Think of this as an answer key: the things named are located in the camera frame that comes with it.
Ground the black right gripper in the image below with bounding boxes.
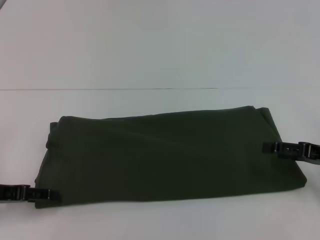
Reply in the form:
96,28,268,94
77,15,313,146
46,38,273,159
261,141,320,166

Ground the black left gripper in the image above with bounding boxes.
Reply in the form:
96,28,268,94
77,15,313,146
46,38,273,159
0,183,62,204

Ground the dark green shirt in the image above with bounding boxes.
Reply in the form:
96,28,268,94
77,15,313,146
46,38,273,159
33,104,308,210

